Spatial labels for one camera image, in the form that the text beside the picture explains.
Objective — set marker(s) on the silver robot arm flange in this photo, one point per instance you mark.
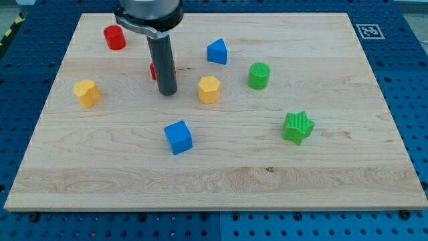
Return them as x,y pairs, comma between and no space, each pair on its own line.
153,18

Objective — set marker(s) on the wooden board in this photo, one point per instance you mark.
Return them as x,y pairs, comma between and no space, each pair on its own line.
115,157

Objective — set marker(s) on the green star block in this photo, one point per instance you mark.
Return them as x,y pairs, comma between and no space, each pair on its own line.
297,127

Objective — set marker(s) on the green cylinder block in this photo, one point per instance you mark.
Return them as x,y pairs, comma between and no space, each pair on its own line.
258,76

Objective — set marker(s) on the blue triangle block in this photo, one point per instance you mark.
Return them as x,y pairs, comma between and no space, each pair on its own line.
217,52

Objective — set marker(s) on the yellow hexagon block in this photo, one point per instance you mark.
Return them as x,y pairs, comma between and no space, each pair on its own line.
209,89

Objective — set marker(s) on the blue cube block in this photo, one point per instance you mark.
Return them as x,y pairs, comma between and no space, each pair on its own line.
179,137

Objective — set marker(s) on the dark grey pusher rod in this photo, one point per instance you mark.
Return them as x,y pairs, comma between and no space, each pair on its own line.
164,66

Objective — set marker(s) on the red cylinder block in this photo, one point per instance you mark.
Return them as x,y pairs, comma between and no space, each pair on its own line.
114,37

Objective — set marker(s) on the red block behind rod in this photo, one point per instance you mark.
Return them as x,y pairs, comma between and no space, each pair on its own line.
152,71

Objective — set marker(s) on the white fiducial marker tag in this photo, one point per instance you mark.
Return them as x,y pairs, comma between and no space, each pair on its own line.
369,31

